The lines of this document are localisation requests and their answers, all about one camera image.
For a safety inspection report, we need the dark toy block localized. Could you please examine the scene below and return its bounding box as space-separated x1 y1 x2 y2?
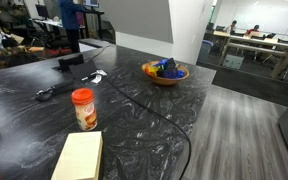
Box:
165 57 178 72

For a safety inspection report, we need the black computer monitor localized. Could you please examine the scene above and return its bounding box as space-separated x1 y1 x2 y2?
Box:
35 3 50 20

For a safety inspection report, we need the black recessed power outlet box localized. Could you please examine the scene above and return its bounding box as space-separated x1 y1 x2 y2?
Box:
52 53 98 82

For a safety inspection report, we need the creamer bottle with orange lid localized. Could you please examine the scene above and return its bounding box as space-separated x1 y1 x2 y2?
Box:
71 87 99 132

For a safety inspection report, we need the white paper tag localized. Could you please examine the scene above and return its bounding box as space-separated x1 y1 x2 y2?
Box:
89 69 108 84

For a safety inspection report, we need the yellow toy block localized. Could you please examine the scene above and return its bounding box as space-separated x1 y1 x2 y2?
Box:
144 64 160 78

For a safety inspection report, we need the seated person in red top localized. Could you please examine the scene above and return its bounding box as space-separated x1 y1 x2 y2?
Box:
245 24 261 37

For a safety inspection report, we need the long wooden table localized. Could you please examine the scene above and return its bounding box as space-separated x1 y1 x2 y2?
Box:
213 30 288 80

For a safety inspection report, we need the long black table cable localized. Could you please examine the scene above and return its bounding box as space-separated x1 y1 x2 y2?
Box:
102 78 192 180

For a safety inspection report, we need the standing person in blue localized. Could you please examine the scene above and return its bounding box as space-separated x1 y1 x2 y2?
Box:
57 0 89 54

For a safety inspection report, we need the seated person in dark top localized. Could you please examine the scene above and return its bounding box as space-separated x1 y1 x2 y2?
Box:
228 19 238 36

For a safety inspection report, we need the wooden bowl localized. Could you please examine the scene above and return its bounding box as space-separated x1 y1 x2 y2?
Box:
141 59 190 87

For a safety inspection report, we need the blue toy block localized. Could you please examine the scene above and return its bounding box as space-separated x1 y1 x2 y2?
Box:
157 68 186 80
153 58 170 68

